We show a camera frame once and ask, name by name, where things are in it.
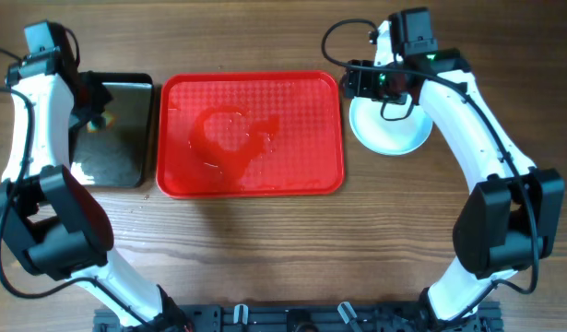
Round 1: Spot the green yellow sponge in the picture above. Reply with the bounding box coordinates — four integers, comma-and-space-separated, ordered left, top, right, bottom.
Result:
87, 111, 115, 133

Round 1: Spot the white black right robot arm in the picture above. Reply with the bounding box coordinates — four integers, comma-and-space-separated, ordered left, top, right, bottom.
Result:
341, 8, 565, 331

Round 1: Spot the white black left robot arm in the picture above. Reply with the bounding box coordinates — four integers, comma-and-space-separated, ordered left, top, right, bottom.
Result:
0, 46, 190, 331

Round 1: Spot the black water tray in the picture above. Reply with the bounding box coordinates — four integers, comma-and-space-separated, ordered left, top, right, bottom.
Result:
70, 72, 155, 188

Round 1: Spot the red plastic tray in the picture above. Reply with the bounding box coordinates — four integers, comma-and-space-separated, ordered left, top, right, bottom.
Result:
156, 70, 345, 199

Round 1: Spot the white plate top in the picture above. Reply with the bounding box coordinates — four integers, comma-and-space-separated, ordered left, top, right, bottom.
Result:
348, 96, 433, 156

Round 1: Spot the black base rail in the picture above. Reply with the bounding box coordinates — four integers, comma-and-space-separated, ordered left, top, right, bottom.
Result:
92, 300, 502, 332

